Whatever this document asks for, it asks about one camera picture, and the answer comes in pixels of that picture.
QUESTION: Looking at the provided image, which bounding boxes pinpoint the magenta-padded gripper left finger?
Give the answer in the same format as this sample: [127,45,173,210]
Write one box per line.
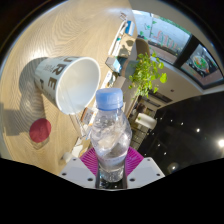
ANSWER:
[58,146,102,190]

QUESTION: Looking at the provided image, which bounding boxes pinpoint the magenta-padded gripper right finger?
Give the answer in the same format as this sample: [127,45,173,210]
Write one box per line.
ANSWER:
[123,146,166,190]

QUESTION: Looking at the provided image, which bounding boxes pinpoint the clear blue-capped water bottle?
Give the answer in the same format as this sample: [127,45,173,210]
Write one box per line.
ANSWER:
[89,87,133,184]

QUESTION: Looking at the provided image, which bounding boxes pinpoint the clear plastic cup with straw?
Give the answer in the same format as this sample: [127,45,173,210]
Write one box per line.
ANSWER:
[60,150,77,165]

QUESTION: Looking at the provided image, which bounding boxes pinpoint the flat round red coaster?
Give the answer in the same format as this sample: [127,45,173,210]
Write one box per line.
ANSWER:
[28,117,53,144]

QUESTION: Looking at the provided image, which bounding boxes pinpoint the group of ceiling lights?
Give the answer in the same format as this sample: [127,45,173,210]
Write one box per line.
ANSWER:
[159,109,224,173]

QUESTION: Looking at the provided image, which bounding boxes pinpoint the green potted plant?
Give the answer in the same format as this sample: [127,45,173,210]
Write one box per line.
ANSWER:
[119,49,168,118]

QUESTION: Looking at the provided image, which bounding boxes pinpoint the white printed paper cup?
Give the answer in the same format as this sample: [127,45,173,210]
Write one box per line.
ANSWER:
[33,55,102,116]

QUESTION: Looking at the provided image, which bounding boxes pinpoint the light blue tissue pack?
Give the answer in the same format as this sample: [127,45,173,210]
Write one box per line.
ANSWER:
[104,55,123,74]

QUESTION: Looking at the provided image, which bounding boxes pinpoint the colourful framed window poster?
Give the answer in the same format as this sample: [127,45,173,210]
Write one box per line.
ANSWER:
[181,44,224,89]

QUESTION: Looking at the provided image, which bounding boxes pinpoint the small wooden stand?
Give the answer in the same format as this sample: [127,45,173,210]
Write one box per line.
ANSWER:
[119,33,136,58]

